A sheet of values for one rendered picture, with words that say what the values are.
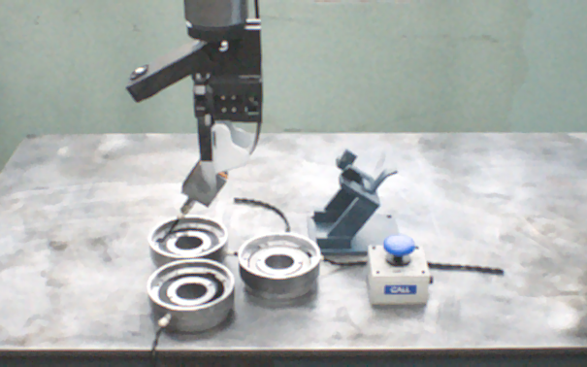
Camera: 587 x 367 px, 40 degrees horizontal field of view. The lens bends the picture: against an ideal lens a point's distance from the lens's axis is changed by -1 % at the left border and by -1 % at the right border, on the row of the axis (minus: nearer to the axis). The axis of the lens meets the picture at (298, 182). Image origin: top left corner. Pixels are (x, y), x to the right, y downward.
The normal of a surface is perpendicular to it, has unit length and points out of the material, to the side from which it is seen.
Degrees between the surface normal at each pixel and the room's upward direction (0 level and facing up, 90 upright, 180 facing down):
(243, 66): 90
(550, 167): 0
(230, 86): 90
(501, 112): 90
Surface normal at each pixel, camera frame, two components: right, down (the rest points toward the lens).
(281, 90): 0.00, 0.47
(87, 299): 0.00, -0.88
